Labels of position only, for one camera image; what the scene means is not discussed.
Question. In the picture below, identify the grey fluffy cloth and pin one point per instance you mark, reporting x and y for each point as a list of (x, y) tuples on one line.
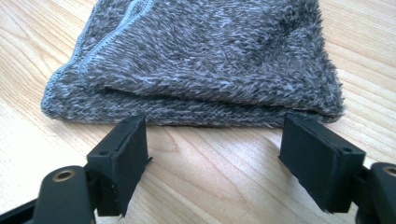
[(202, 62)]

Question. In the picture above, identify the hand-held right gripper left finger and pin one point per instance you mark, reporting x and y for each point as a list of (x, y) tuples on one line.
[(120, 168)]

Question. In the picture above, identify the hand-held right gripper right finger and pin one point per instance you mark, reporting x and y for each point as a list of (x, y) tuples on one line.
[(320, 161)]

